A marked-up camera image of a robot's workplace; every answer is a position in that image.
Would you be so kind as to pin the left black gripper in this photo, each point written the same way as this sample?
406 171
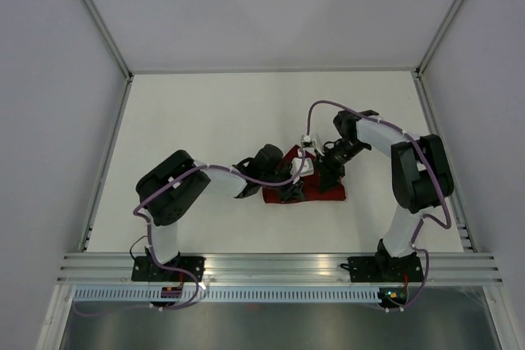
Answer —
290 193

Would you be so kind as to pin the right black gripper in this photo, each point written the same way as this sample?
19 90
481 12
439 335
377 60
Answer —
327 170

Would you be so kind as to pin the dark red cloth napkin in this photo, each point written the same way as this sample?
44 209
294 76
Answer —
310 185

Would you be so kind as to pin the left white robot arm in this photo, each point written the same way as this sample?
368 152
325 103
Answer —
168 191

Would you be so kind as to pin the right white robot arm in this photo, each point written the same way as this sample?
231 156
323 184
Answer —
421 179

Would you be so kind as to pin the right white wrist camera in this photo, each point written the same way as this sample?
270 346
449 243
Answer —
310 144

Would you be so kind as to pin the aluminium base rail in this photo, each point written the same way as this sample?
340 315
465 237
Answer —
445 269

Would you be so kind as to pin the white slotted cable duct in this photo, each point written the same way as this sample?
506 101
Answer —
91 293

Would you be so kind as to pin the right aluminium frame post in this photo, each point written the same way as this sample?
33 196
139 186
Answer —
442 30

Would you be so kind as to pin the aluminium frame post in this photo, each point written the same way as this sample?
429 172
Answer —
107 38
442 30

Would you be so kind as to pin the left aluminium frame post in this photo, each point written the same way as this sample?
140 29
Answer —
107 38

